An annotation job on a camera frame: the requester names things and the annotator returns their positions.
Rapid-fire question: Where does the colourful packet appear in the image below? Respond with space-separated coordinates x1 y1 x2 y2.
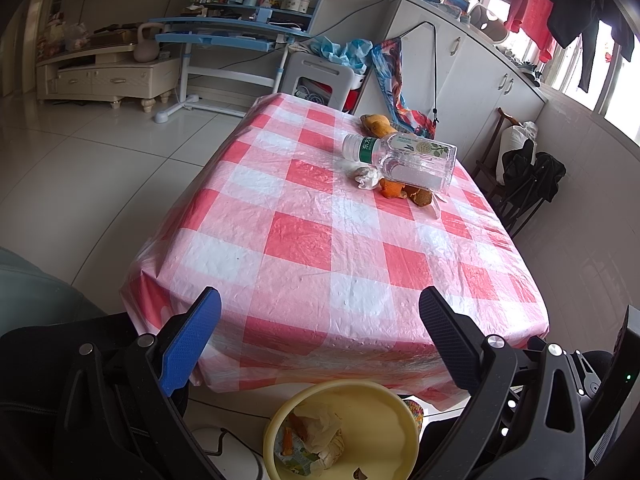
405 400 425 432

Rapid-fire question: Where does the black cable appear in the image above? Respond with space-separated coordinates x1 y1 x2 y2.
207 427 266 462

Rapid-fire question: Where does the yellow plastic basin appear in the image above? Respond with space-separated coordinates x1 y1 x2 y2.
263 380 421 480

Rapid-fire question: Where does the green snack wrapper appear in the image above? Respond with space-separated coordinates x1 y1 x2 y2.
275 435 322 477

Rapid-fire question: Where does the clear plastic bag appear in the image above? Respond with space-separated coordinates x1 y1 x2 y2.
37 12 92 54

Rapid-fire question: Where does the clear plastic bottle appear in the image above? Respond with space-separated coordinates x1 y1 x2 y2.
341 132 458 195

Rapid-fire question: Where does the pink kettlebell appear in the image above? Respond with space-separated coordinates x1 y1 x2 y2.
134 22 161 64

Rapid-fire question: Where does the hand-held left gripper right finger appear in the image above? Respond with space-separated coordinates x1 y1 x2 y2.
419 286 586 480

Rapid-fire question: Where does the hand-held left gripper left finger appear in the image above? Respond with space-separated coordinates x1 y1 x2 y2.
52 286 223 480

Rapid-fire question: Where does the grey rounded appliance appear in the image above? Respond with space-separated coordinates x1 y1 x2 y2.
470 2 511 43

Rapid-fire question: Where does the white floor device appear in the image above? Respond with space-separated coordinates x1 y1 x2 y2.
190 427 266 480

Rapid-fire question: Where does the black cord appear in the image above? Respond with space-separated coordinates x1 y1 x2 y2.
400 21 442 126

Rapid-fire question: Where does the black jacket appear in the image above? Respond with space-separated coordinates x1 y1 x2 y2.
501 140 567 202

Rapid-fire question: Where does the black folding chair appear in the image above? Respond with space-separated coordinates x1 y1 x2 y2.
495 185 546 239

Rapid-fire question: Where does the red hanging garment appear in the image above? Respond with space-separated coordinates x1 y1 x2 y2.
505 0 559 61

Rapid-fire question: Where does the crumpled white tissue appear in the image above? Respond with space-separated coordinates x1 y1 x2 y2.
350 165 383 191

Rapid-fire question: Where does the pink checked tablecloth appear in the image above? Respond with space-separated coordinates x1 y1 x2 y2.
120 92 550 411

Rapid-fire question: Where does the dark wooden chair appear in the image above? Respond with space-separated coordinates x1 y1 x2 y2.
472 107 521 201

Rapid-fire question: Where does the blue and white cloth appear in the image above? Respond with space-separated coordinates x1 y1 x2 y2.
310 37 373 73

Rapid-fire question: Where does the colourful printed bag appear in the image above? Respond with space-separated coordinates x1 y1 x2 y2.
370 37 436 138

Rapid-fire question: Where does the white plastic stool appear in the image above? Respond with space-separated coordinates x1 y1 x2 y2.
281 52 368 113

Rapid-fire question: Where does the black hanging garment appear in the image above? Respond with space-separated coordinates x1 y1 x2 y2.
542 0 636 93

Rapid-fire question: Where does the white plastic bag red print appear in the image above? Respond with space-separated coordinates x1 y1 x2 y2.
292 402 347 466

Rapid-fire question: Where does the blue study desk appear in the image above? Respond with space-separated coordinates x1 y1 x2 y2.
149 0 325 123

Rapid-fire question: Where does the white television cabinet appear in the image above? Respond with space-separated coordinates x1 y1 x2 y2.
36 42 181 113

